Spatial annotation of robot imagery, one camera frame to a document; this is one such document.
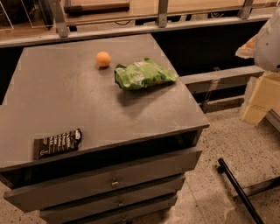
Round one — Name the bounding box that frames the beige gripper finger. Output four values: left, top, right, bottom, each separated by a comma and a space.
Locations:
235, 34, 257, 59

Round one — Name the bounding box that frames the green rice chip bag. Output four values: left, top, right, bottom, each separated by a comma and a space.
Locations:
114, 58, 179, 90

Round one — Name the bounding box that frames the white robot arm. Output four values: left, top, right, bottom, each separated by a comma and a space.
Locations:
235, 9, 280, 72

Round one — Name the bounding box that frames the black rxbar chocolate bar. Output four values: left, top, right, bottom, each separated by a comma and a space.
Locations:
33, 129, 82, 160

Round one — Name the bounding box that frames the black metal bar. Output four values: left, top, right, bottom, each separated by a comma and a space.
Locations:
218, 157, 264, 224

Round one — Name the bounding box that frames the orange ball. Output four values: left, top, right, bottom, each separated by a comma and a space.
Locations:
95, 52, 111, 67

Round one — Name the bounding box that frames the grey drawer cabinet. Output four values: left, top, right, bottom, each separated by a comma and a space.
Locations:
0, 34, 209, 224

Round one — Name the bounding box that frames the grey metal railing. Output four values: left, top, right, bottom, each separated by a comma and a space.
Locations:
0, 0, 279, 48

